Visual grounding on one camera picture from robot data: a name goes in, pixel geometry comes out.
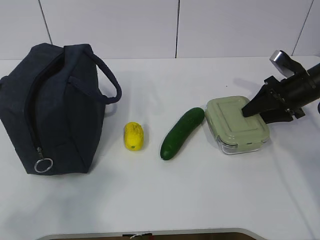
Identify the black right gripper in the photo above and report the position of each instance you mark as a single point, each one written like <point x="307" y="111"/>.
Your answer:
<point x="273" y="104"/>

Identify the glass container green lid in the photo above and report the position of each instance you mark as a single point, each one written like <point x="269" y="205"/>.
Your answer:
<point x="234" y="133"/>

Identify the green cucumber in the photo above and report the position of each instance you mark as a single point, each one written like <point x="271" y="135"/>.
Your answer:
<point x="179" y="133"/>

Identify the yellow lemon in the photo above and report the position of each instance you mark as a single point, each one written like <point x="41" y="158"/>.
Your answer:
<point x="133" y="136"/>

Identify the navy blue lunch bag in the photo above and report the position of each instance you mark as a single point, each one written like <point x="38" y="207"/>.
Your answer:
<point x="52" y="106"/>

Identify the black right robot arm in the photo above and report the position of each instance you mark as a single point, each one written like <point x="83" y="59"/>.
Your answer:
<point x="303" y="88"/>

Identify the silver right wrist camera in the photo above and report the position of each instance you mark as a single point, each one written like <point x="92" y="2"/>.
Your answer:
<point x="285" y="64"/>

